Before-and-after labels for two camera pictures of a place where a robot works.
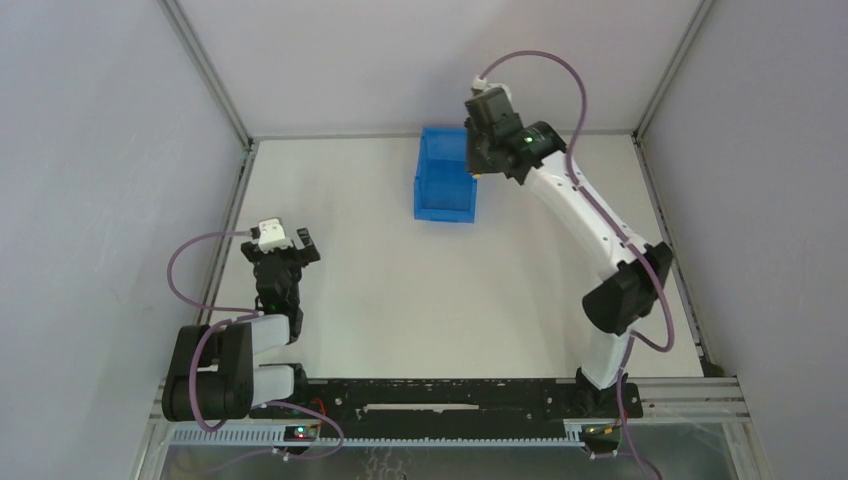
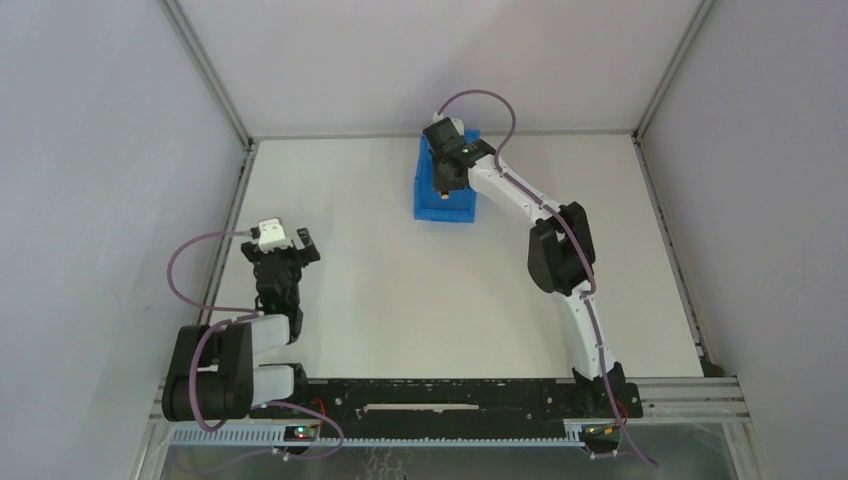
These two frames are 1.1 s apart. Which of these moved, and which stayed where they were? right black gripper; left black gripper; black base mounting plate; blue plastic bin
Moved: right black gripper
Stayed: black base mounting plate; blue plastic bin; left black gripper
